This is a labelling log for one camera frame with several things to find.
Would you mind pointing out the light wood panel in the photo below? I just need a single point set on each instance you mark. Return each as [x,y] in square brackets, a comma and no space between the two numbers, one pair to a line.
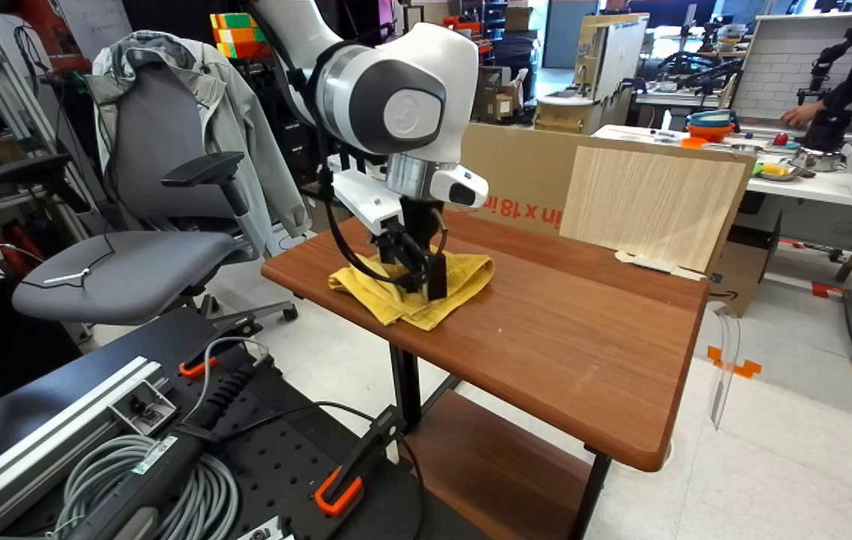
[652,205]

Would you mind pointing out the upright cardboard carton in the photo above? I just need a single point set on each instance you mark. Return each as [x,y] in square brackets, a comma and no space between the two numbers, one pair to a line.
[611,56]

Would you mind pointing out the small orange clamp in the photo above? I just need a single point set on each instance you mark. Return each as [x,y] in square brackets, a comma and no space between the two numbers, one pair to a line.
[195,366]

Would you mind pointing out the cardboard box with red print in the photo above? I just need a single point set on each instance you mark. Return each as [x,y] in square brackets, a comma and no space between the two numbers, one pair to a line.
[519,170]

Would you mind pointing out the black perforated base board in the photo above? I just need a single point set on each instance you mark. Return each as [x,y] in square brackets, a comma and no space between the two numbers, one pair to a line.
[278,452]

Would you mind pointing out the brown wooden lower shelf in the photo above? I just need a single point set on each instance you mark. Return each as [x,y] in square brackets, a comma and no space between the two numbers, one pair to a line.
[497,470]

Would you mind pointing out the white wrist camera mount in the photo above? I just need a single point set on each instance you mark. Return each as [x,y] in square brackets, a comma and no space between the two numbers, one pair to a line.
[367,199]

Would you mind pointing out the black orange bar clamp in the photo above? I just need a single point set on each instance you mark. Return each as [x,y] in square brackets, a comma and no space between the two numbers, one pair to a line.
[341,490]

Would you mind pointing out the white desk with grey legs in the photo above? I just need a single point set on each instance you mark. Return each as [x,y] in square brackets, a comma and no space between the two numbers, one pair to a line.
[816,186]

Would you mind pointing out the grey jacket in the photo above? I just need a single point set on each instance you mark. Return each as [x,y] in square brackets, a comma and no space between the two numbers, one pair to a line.
[248,131]

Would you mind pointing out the black articulated stand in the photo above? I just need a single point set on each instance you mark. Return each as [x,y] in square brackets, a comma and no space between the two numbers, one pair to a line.
[830,133]

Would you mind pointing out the clear acrylic stand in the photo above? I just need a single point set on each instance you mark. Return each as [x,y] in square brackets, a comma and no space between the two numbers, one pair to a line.
[725,380]

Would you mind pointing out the yellow terry towel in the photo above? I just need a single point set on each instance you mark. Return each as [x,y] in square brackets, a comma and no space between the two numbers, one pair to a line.
[461,273]

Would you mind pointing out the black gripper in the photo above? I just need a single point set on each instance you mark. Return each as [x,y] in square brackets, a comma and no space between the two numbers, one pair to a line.
[416,223]

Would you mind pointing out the grey office chair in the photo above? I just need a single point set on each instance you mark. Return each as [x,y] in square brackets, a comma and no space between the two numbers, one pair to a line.
[135,271]

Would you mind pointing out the colourful cube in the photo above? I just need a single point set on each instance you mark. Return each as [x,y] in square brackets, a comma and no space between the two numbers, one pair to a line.
[236,33]

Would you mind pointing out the aluminium profile rail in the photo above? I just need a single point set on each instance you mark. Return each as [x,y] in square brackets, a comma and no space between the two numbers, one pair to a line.
[45,431]

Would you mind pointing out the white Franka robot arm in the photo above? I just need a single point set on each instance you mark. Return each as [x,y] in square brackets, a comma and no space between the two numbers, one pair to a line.
[396,101]

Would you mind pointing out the white pegboard panel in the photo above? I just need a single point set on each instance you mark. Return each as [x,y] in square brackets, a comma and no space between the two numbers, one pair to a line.
[774,62]

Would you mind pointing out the bare person hand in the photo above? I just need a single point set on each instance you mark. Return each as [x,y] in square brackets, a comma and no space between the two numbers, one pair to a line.
[803,114]

